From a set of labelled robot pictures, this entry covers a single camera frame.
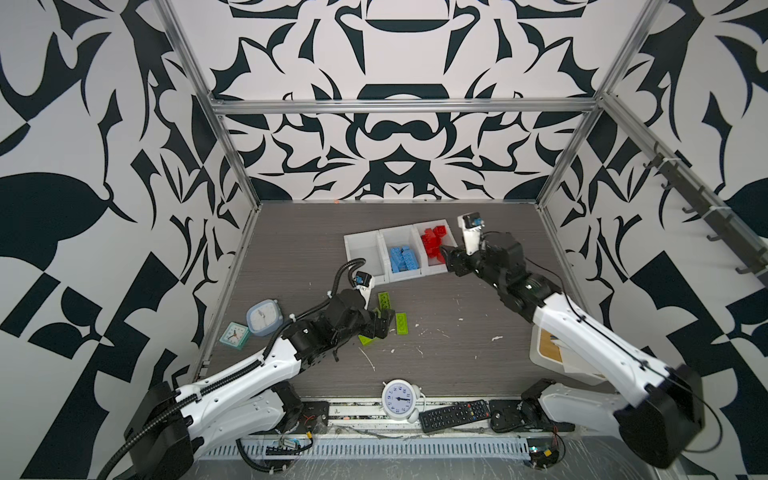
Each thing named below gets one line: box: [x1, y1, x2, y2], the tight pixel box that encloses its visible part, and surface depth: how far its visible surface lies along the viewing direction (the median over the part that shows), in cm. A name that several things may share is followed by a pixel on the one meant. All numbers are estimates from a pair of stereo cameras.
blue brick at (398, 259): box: [389, 245, 407, 273], surface depth 100 cm
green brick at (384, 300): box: [378, 292, 392, 311], surface depth 93 cm
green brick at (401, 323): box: [395, 312, 409, 335], surface depth 91 cm
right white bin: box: [413, 220, 436, 275], surface depth 101 cm
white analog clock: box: [382, 379, 422, 424], surface depth 76 cm
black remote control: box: [419, 399, 492, 433], surface depth 75 cm
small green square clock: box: [218, 321, 250, 350], surface depth 87 cm
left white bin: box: [344, 230, 390, 285], surface depth 103 cm
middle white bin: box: [379, 224, 425, 283], surface depth 101 cm
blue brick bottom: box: [398, 245, 419, 271], surface depth 98 cm
